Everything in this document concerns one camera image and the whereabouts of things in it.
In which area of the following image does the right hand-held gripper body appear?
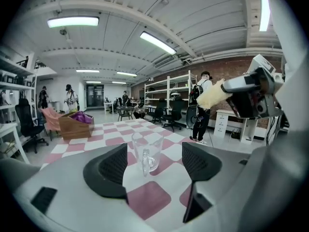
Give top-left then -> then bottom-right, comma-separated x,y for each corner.
225,54 -> 283,119

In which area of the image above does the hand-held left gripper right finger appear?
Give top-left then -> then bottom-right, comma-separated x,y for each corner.
154,142 -> 252,232

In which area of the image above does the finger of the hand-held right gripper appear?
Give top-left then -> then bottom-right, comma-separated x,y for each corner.
221,73 -> 260,93

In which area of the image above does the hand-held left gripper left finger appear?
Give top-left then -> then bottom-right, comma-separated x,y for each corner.
14,143 -> 157,232

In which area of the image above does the yellow sponge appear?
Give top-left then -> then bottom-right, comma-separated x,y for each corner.
196,78 -> 234,111

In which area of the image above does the clear glass mug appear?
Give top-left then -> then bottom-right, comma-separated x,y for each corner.
131,131 -> 165,178

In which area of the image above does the white drawer cabinet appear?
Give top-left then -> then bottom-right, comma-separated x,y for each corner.
213,109 -> 259,144

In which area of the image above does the person's white shirt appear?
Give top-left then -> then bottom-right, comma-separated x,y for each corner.
265,0 -> 309,135

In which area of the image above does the wooden divided box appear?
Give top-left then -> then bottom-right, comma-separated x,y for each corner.
58,111 -> 95,140

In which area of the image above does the pink white checkered tablecloth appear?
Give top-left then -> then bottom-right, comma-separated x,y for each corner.
41,118 -> 201,221

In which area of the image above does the white shelving unit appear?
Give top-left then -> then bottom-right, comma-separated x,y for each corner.
0,46 -> 37,120
144,70 -> 197,117

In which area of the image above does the black office chair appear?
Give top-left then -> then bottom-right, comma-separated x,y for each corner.
151,100 -> 167,125
163,99 -> 183,132
14,98 -> 49,153

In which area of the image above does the purple cloth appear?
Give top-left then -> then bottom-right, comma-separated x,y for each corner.
72,112 -> 93,125

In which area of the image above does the pink cloth covered chair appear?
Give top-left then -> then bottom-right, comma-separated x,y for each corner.
40,107 -> 65,140

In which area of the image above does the white desk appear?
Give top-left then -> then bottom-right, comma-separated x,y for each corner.
0,123 -> 31,164

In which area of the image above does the dark low table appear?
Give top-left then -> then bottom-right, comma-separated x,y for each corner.
117,106 -> 135,122

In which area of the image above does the dark double door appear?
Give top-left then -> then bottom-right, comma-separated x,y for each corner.
86,85 -> 105,108

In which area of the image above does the black mezzanine railing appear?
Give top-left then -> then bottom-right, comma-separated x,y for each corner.
16,57 -> 48,70

